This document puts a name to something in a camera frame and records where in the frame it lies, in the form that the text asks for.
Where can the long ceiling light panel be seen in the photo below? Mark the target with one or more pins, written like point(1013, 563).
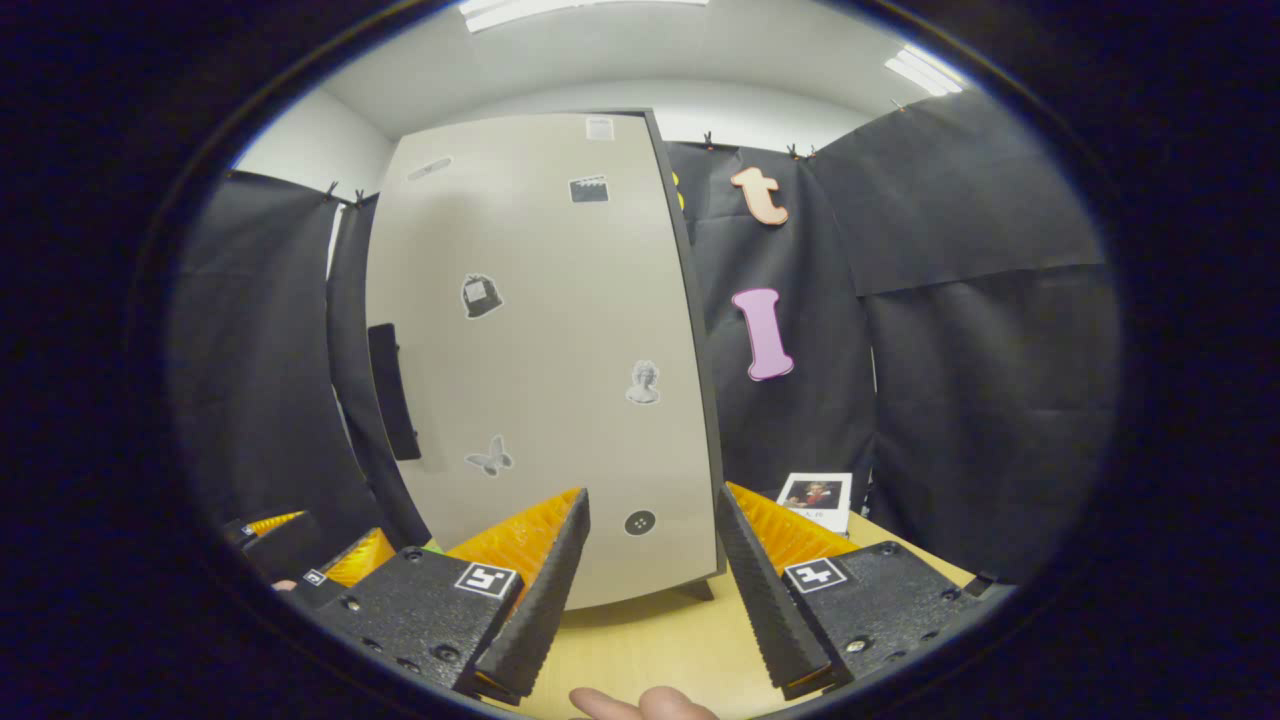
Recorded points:
point(925, 72)
point(560, 10)

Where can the white portrait book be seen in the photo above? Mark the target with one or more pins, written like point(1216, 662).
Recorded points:
point(815, 505)

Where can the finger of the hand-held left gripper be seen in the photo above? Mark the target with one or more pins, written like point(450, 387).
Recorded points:
point(290, 550)
point(365, 558)

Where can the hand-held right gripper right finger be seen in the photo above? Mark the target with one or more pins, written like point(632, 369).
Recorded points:
point(765, 590)

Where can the black backdrop cloth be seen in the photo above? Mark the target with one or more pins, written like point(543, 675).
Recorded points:
point(950, 350)

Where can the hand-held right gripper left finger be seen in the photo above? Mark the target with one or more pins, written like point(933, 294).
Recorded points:
point(545, 600)

